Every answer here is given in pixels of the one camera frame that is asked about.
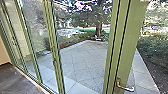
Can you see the green glass door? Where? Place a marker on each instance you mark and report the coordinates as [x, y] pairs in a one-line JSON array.
[[111, 43], [131, 43]]

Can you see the small white garden bench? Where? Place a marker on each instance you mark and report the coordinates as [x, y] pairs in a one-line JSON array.
[[97, 38]]

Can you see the large garden tree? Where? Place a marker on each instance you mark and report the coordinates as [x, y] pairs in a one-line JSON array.
[[98, 26]]

